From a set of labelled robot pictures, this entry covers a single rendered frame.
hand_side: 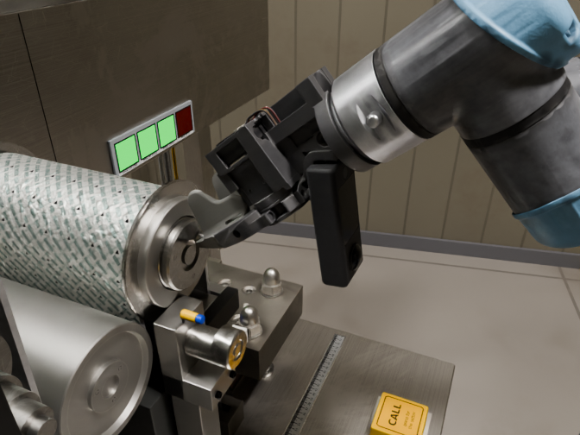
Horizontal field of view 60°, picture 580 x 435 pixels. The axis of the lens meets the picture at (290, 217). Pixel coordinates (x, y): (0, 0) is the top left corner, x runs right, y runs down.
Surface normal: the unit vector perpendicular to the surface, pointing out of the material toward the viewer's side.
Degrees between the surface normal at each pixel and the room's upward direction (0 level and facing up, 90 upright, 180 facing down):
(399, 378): 0
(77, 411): 90
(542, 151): 86
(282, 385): 0
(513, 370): 0
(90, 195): 18
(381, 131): 90
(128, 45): 90
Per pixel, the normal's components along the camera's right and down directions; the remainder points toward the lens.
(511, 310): 0.00, -0.86
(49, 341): -0.12, -0.68
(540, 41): -0.11, 0.72
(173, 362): -0.40, 0.47
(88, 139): 0.91, 0.21
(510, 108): -0.19, 0.47
